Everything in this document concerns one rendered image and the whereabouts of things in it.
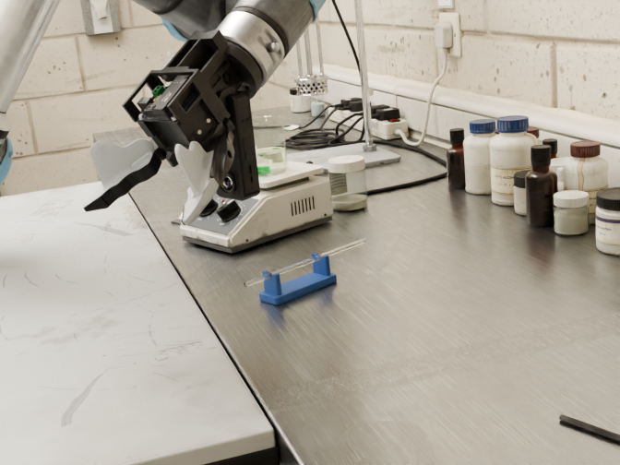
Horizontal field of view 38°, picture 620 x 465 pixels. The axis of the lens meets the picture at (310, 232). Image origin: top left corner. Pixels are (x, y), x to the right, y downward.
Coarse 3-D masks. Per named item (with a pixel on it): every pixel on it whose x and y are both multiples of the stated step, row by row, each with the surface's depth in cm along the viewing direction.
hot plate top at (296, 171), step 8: (296, 168) 138; (304, 168) 137; (312, 168) 137; (320, 168) 137; (272, 176) 134; (280, 176) 133; (288, 176) 133; (296, 176) 134; (304, 176) 135; (264, 184) 131; (272, 184) 131; (280, 184) 132
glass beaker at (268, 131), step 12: (252, 120) 137; (264, 120) 138; (276, 120) 137; (264, 132) 132; (276, 132) 133; (264, 144) 133; (276, 144) 133; (264, 156) 133; (276, 156) 133; (264, 168) 134; (276, 168) 134; (288, 168) 136
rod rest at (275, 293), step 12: (324, 264) 112; (276, 276) 106; (312, 276) 113; (324, 276) 112; (336, 276) 113; (264, 288) 109; (276, 288) 107; (288, 288) 109; (300, 288) 109; (312, 288) 110; (264, 300) 108; (276, 300) 106; (288, 300) 108
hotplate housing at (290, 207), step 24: (264, 192) 132; (288, 192) 133; (312, 192) 136; (264, 216) 130; (288, 216) 133; (312, 216) 136; (192, 240) 135; (216, 240) 129; (240, 240) 128; (264, 240) 131
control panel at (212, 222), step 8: (216, 192) 138; (216, 200) 136; (248, 200) 131; (256, 200) 130; (248, 208) 130; (208, 216) 134; (216, 216) 132; (240, 216) 129; (192, 224) 134; (200, 224) 133; (208, 224) 132; (216, 224) 131; (224, 224) 130; (232, 224) 129; (224, 232) 128
